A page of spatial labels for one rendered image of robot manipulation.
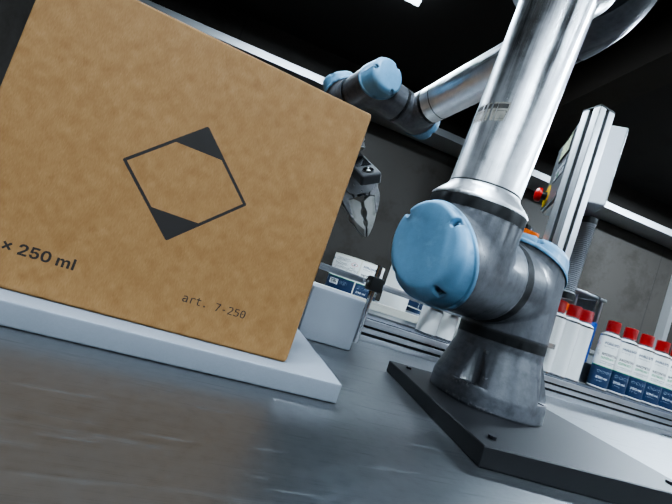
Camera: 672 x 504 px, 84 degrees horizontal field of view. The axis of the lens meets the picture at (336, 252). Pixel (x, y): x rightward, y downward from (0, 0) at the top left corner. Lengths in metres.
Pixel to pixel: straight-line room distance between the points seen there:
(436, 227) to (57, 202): 0.36
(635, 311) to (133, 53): 5.00
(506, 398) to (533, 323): 0.10
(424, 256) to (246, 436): 0.26
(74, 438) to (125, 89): 0.28
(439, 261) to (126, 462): 0.31
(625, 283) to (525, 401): 4.47
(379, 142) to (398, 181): 0.40
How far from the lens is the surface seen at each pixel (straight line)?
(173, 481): 0.23
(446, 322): 0.96
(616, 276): 4.89
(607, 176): 1.04
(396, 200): 3.55
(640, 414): 1.46
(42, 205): 0.39
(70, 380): 0.31
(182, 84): 0.39
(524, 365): 0.54
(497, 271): 0.44
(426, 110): 0.83
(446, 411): 0.46
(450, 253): 0.40
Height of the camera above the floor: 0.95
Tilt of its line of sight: 3 degrees up
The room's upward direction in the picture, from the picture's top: 19 degrees clockwise
